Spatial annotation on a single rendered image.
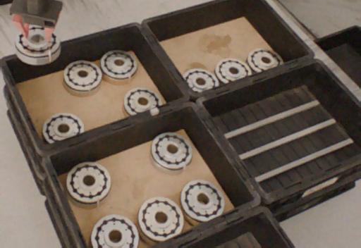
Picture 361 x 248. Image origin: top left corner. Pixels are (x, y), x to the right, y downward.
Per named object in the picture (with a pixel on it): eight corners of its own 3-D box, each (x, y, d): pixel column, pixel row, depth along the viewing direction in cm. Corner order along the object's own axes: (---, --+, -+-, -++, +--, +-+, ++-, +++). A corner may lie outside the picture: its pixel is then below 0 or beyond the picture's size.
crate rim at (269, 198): (261, 207, 116) (264, 202, 114) (191, 105, 132) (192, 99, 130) (393, 148, 130) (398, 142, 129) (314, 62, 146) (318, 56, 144)
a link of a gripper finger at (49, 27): (31, 27, 124) (29, -4, 117) (61, 33, 124) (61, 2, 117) (22, 46, 119) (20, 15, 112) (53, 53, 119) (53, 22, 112)
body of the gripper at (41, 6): (17, -2, 118) (15, -30, 112) (63, 8, 117) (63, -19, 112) (8, 17, 113) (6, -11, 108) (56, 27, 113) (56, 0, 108)
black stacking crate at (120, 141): (92, 301, 109) (94, 281, 100) (41, 180, 124) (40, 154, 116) (248, 225, 123) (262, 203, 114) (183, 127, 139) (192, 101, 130)
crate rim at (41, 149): (39, 158, 117) (39, 153, 115) (-3, 64, 133) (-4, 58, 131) (190, 105, 132) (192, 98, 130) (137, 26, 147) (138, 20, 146)
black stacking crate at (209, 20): (184, 125, 139) (192, 99, 130) (135, 49, 155) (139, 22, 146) (301, 83, 154) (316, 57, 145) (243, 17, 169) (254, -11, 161)
